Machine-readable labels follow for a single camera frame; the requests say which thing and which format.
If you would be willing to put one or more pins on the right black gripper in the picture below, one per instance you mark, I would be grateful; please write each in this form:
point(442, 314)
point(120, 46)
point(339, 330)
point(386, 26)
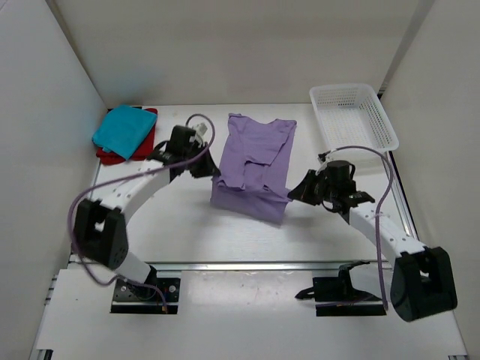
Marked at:
point(303, 193)

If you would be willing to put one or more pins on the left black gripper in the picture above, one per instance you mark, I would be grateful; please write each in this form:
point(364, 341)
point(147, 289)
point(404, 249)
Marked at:
point(209, 168)

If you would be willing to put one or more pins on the lavender t-shirt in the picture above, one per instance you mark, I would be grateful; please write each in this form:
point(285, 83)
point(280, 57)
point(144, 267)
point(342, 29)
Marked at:
point(253, 168)

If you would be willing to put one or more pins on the teal t-shirt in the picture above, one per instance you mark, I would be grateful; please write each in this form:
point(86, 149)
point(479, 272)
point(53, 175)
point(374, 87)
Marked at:
point(123, 129)

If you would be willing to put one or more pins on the red t-shirt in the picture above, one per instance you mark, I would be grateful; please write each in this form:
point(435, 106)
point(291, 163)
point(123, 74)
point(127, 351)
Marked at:
point(110, 158)

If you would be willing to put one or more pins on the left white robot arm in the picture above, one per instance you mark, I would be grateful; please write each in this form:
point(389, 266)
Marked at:
point(99, 227)

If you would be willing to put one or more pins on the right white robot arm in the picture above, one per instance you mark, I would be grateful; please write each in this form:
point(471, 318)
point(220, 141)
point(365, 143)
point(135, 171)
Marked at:
point(420, 283)

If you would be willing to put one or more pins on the white plastic basket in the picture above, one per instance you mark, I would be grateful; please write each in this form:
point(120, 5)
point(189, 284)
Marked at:
point(351, 115)

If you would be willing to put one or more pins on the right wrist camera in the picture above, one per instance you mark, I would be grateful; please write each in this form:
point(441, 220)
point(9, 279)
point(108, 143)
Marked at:
point(324, 159)

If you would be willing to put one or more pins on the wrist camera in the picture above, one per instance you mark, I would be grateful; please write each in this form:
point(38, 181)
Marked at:
point(201, 129)
point(324, 159)

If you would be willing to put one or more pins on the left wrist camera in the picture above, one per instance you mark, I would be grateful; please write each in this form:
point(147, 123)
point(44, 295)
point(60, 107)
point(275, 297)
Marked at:
point(201, 129)

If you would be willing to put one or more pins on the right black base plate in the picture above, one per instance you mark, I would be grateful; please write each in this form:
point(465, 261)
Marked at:
point(334, 297)

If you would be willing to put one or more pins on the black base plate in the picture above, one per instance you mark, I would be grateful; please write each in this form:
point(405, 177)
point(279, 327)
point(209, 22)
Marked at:
point(334, 297)
point(133, 299)

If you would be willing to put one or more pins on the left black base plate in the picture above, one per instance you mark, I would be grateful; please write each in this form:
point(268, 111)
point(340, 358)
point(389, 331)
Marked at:
point(133, 299)

